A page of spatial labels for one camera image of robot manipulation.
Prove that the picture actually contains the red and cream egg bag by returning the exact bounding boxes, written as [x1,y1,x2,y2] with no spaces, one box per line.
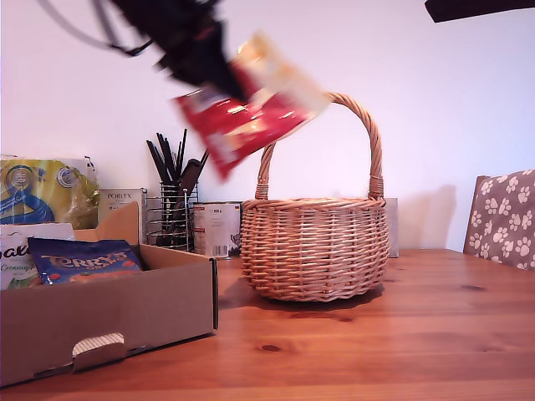
[168,30,332,183]

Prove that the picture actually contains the blue Terry's orange egg bag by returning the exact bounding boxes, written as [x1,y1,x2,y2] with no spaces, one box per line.
[28,237,145,287]

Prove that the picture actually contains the white Galaxy egg bag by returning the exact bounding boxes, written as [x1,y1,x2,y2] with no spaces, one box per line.
[0,222,77,292]

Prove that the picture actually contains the white Porlex box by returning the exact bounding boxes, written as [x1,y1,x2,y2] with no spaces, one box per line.
[98,187,148,246]

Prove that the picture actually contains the grey leaf pattern box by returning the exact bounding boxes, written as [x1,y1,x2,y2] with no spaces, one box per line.
[384,197,400,259]

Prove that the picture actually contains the brown cardboard box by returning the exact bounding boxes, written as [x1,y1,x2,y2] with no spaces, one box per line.
[0,201,220,388]

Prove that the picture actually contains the white pet food can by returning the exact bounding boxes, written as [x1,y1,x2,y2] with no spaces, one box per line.
[192,200,243,261]

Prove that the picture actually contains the yellow blue kitchen towel pack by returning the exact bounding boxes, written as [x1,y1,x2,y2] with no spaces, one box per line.
[0,157,101,230]

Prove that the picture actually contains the paw print chair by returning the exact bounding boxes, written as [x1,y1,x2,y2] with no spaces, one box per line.
[462,168,535,272]

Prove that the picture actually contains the dark brown utensil handle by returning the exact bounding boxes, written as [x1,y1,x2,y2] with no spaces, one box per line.
[179,158,204,191]

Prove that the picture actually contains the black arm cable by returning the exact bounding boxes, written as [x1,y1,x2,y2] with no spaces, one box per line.
[36,0,116,49]
[93,0,155,58]

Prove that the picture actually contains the chrome wire utensil holder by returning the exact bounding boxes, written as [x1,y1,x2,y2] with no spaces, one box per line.
[145,181,200,252]

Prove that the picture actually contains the woven wicker basket with handle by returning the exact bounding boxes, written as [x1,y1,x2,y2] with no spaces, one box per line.
[241,91,391,303]

